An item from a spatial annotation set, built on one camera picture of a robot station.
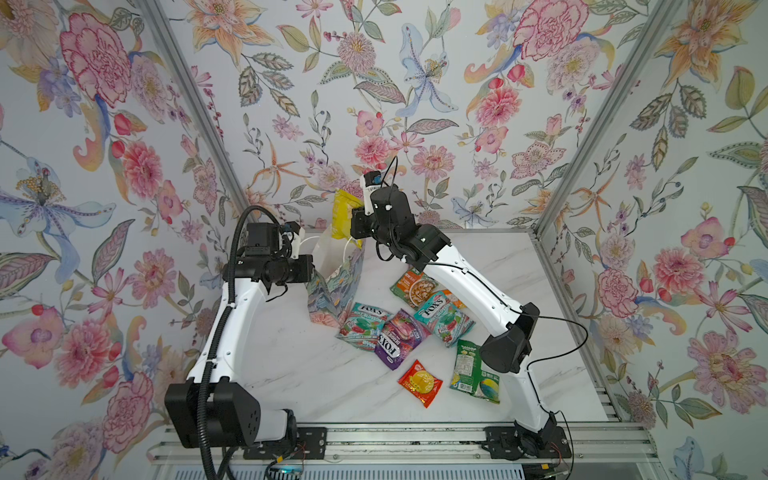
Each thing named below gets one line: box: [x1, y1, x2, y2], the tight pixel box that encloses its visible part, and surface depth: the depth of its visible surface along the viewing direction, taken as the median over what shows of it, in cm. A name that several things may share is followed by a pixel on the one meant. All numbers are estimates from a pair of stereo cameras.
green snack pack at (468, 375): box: [450, 339, 500, 404], surface depth 83 cm
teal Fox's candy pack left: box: [335, 302, 394, 351], surface depth 93 cm
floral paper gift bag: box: [306, 225, 365, 327], surface depth 87 cm
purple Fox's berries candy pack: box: [374, 308, 431, 371], surface depth 91 cm
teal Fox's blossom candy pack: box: [414, 289, 476, 348], surface depth 94 cm
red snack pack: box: [398, 359, 443, 409], surface depth 84 cm
